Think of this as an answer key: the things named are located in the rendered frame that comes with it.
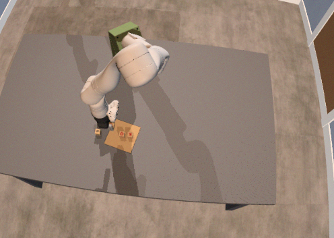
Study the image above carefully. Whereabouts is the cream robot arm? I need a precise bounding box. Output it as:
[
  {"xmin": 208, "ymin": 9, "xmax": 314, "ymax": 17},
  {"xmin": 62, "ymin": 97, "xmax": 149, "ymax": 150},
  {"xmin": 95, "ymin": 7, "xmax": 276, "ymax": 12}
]
[{"xmin": 80, "ymin": 32, "xmax": 170, "ymax": 113}]

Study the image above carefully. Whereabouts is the orange square mat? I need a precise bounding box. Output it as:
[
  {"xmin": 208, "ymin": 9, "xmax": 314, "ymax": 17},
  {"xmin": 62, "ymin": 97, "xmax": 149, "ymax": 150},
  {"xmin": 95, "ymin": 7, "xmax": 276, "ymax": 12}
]
[{"xmin": 105, "ymin": 119, "xmax": 141, "ymax": 153}]

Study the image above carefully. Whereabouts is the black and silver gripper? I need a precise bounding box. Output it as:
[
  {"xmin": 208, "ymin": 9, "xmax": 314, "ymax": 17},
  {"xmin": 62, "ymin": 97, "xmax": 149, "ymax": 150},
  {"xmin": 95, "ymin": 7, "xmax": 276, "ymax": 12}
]
[{"xmin": 90, "ymin": 100, "xmax": 119, "ymax": 131}]

